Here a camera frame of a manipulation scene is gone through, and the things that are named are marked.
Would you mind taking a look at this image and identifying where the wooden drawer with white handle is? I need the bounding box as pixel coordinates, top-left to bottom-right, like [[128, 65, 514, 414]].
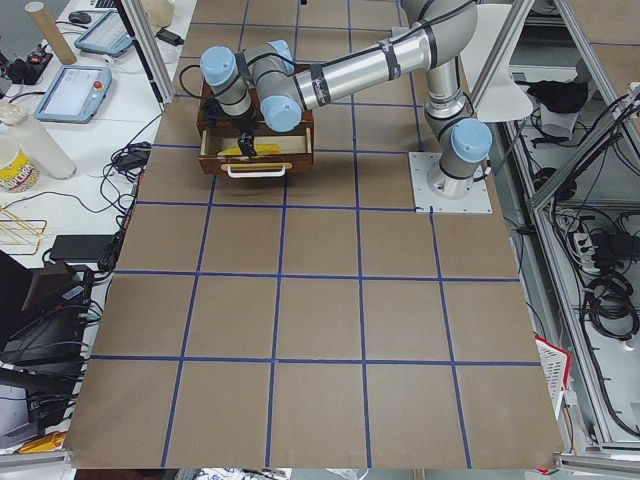
[[199, 124, 314, 179]]

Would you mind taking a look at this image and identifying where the gold wire rack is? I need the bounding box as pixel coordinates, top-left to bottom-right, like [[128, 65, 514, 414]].
[[0, 205, 48, 256]]

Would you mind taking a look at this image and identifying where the cardboard tube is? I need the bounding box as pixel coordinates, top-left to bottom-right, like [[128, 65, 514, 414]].
[[24, 1, 77, 65]]

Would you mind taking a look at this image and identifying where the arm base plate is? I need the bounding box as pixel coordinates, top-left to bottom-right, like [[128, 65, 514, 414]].
[[408, 152, 493, 215]]

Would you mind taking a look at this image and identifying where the tall white cylinder bottle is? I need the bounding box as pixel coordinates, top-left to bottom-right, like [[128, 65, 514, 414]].
[[1, 102, 77, 180]]

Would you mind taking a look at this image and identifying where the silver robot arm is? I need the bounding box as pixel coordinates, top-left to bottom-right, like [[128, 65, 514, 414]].
[[199, 1, 492, 199]]

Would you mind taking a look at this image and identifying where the white red plastic basket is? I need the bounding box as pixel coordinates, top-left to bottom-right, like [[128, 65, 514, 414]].
[[535, 335, 572, 418]]

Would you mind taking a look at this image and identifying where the black laptop power brick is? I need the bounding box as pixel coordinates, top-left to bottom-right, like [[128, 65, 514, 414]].
[[49, 234, 114, 263]]

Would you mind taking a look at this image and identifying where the black power adapter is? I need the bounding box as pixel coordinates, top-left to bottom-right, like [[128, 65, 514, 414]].
[[155, 28, 184, 46]]

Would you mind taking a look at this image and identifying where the blue teach pendant far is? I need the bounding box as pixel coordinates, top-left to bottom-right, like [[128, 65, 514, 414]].
[[74, 10, 132, 57]]

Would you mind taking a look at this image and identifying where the blue teach pendant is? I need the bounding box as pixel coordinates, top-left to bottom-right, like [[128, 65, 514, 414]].
[[74, 10, 132, 57], [33, 66, 112, 124]]

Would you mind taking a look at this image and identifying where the blue teach pendant near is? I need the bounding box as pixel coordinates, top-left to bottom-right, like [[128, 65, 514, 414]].
[[33, 66, 112, 124]]

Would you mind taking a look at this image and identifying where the yellow popcorn paper cup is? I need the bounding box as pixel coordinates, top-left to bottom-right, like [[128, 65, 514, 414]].
[[0, 135, 40, 193]]

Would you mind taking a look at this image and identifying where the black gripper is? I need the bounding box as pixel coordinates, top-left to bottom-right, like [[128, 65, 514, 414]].
[[231, 112, 256, 157]]

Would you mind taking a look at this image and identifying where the aluminium frame post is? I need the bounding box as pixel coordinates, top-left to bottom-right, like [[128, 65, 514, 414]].
[[116, 0, 175, 104]]

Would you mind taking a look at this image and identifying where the yellow corn cob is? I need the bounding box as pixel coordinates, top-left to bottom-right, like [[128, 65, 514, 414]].
[[218, 143, 282, 157]]

